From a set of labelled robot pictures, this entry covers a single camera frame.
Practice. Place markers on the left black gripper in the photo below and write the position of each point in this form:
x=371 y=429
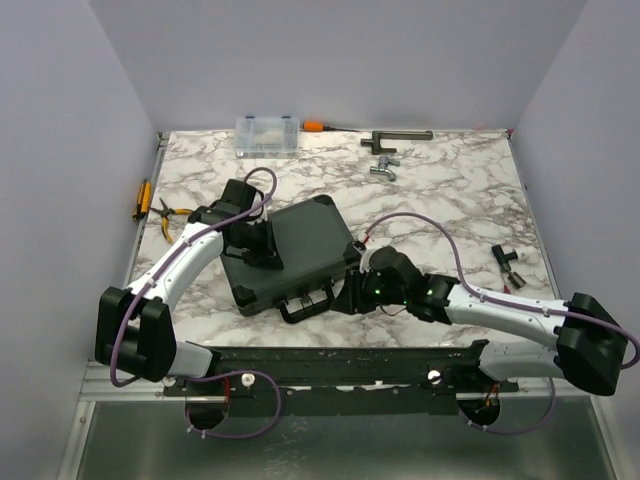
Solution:
x=268 y=256

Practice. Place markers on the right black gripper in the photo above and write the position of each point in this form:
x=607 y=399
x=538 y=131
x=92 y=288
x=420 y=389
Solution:
x=347 y=300

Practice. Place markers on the black poker set case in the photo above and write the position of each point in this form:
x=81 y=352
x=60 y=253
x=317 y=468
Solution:
x=311 y=237

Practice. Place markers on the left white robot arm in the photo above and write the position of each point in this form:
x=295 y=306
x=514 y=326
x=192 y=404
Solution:
x=135 y=335

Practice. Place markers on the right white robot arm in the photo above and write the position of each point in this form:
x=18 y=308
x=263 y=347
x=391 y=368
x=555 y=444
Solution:
x=575 y=340

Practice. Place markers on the silver metal tap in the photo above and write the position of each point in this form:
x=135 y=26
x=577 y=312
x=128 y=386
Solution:
x=383 y=167

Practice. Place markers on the clear plastic organizer box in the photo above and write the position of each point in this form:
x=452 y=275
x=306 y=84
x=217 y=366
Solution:
x=266 y=137

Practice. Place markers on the orange black utility knife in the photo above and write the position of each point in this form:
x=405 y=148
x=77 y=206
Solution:
x=143 y=201

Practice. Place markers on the black T-shaped pipe fitting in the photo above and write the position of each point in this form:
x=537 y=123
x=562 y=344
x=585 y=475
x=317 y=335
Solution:
x=504 y=260

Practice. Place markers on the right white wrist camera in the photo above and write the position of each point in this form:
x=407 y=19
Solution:
x=365 y=260

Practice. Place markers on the yellow handled pliers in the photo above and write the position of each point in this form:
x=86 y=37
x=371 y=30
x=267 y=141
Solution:
x=166 y=212

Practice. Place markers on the orange handled screwdriver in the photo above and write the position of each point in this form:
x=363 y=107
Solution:
x=318 y=127

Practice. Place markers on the grey metal door handle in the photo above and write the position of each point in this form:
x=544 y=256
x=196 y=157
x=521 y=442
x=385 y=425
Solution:
x=377 y=136

